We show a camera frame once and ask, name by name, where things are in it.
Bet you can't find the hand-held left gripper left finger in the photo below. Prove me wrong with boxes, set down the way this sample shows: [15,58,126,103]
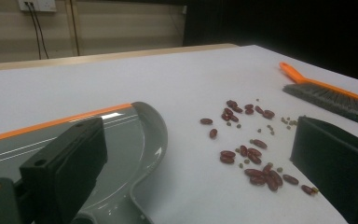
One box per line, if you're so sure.
[19,117,108,224]

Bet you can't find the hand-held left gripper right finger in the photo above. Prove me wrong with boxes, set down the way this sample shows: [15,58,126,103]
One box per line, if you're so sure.
[289,116,358,224]

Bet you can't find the grey dustpan with orange edge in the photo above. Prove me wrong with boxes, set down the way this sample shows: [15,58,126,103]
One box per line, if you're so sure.
[0,101,169,224]

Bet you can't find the orange spatula handle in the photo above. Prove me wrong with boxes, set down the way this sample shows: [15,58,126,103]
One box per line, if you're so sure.
[279,61,358,128]

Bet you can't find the red kidney beans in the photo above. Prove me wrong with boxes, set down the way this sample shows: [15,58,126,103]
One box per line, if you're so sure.
[200,99,316,196]

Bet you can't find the small green beans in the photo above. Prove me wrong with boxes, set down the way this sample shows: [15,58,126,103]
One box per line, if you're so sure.
[226,98,320,194]

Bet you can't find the black curtain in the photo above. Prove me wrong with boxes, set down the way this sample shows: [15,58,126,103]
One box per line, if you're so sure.
[183,0,358,85]

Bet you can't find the white wall socket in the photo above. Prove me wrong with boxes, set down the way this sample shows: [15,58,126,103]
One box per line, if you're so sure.
[18,0,58,13]

